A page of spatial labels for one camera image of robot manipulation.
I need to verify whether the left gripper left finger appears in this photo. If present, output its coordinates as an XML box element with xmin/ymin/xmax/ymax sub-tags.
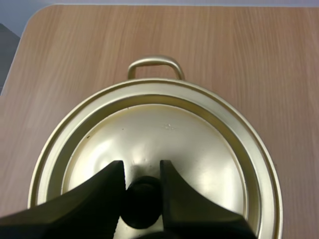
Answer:
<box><xmin>0</xmin><ymin>160</ymin><xmax>127</xmax><ymax>239</ymax></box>

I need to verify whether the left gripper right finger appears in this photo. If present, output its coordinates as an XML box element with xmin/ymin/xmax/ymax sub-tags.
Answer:
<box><xmin>139</xmin><ymin>159</ymin><xmax>257</xmax><ymax>239</ymax></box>

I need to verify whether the gold lid with black knob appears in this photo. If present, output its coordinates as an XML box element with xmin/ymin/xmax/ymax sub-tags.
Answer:
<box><xmin>27</xmin><ymin>77</ymin><xmax>284</xmax><ymax>239</ymax></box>

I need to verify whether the gold pot with two handles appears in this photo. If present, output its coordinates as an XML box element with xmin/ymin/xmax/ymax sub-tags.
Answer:
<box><xmin>26</xmin><ymin>54</ymin><xmax>285</xmax><ymax>239</ymax></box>

